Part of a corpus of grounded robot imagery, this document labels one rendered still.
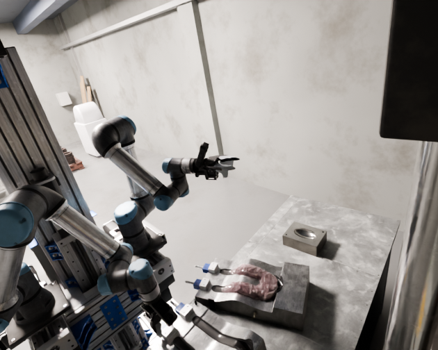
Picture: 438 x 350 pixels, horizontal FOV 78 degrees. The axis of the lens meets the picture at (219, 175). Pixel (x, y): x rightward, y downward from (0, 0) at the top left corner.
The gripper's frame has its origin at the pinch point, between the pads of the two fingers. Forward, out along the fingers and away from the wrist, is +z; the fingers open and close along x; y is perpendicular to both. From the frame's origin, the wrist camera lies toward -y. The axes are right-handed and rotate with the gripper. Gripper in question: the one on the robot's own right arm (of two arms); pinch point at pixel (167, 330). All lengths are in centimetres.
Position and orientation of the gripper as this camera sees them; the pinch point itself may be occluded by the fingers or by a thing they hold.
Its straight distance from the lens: 129.2
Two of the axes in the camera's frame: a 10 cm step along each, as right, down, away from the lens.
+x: -6.2, 4.4, -6.4
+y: -7.6, -1.7, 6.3
